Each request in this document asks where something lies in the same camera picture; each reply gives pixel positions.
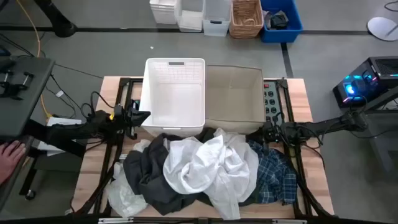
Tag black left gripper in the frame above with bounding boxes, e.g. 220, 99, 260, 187
113, 99, 152, 140

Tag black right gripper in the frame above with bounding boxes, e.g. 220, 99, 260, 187
246, 122, 286, 144

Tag blue plaid shirt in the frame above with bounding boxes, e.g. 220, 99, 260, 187
248, 139, 299, 205

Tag white shirt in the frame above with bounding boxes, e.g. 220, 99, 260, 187
162, 127, 261, 220

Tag dark grey garment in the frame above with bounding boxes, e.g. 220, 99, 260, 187
123, 126, 220, 216

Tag white plastic perforated basket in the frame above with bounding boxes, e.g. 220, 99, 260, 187
139, 57, 207, 138

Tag grey power strip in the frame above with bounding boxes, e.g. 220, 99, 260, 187
263, 81, 283, 124

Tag open cardboard box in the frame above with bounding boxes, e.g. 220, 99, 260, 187
205, 64, 266, 135

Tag thin white garment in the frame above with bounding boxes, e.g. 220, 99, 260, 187
105, 139, 152, 218

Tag white flat box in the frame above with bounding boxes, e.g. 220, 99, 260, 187
36, 116, 83, 157

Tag small white slatted bin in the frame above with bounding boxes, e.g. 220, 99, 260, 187
149, 0, 178, 26

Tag white translucent bin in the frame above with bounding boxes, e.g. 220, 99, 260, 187
174, 0, 205, 33

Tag brown wicker basket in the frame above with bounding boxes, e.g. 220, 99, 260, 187
228, 0, 265, 40

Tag dark cloth bundle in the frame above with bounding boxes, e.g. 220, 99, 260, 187
264, 10, 290, 30

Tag dark grey side desk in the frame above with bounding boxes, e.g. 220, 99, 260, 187
0, 56, 57, 139

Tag blue plastic bin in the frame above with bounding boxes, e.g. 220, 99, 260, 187
260, 0, 304, 44

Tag black computer with coloured lights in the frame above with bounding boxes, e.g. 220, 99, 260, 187
332, 55, 398, 109

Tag clear plastic bin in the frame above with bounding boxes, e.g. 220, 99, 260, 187
202, 0, 233, 38

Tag black stand leg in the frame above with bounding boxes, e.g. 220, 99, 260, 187
33, 0, 79, 39

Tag grey side table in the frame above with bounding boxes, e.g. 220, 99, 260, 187
366, 93, 398, 174

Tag person's hand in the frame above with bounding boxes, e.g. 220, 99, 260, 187
0, 140, 27, 185

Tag white round stand base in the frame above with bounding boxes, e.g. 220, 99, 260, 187
367, 16, 398, 42

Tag black metal table frame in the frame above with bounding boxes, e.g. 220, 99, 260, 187
70, 77, 335, 224

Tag black floor cable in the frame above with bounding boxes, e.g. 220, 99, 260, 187
43, 62, 105, 121

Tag black clamp bracket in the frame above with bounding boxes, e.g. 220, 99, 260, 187
0, 70, 35, 101

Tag yellow cable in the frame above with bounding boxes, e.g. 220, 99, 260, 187
16, 0, 54, 119

